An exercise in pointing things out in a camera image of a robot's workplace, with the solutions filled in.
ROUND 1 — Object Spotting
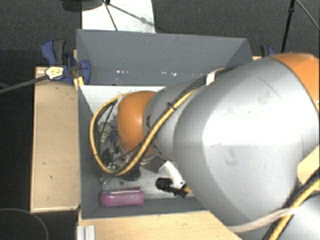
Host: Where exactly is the pale wood board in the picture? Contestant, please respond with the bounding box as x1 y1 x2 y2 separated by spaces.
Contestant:
29 66 81 214

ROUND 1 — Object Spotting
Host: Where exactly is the purple flat case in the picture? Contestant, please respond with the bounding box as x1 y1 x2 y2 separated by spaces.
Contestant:
99 186 146 208

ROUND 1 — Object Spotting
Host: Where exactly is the grey metal bin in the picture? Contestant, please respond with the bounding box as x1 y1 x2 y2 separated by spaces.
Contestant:
75 28 254 220

